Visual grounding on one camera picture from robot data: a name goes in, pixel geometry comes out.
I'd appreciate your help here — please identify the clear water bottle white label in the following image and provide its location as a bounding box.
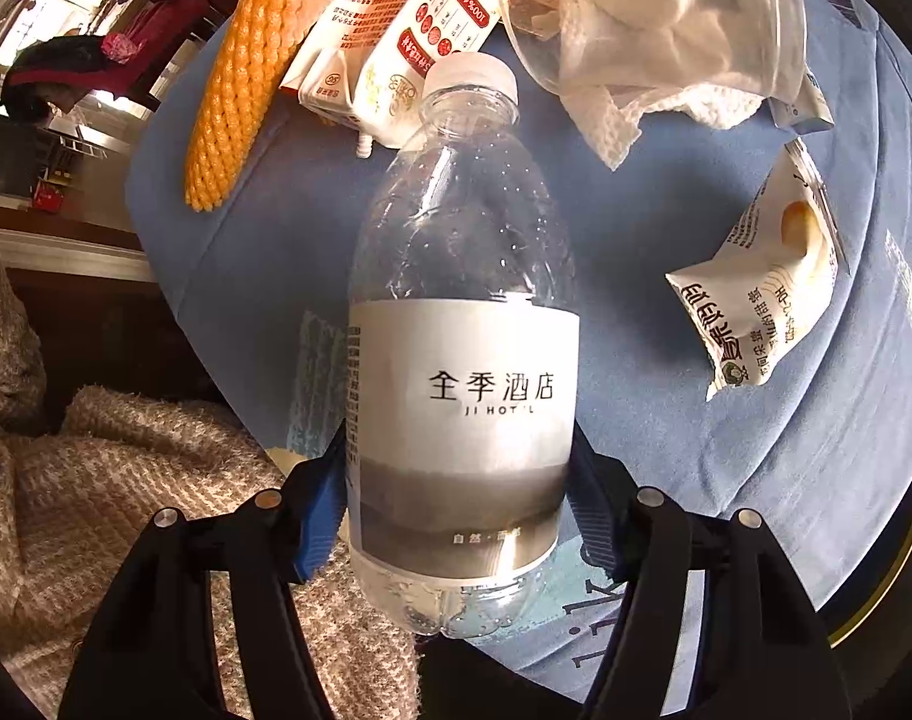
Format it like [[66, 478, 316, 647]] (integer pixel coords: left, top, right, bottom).
[[346, 52, 580, 639]]

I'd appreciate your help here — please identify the blue star-pattern tablecloth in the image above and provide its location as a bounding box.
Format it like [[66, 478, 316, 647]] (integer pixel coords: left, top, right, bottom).
[[124, 0, 912, 699]]

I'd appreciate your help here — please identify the white snack wrapper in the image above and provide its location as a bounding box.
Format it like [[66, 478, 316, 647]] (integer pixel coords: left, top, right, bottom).
[[666, 138, 848, 397]]

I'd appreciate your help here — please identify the beige knit sweater sleeve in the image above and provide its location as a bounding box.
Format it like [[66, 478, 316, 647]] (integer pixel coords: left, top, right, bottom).
[[0, 257, 420, 718]]

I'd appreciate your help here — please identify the white tissue in cup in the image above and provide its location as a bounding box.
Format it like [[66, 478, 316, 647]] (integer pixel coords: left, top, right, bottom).
[[555, 0, 764, 171]]

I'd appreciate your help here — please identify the red wooden chair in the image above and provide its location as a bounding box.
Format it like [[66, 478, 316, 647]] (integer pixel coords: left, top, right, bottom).
[[1, 0, 211, 125]]

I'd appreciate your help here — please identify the white red milk carton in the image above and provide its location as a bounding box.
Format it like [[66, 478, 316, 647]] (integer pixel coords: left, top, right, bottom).
[[280, 0, 500, 158]]

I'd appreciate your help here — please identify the orange foam fruit net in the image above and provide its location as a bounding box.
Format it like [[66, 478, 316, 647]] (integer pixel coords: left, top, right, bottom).
[[184, 0, 332, 211]]

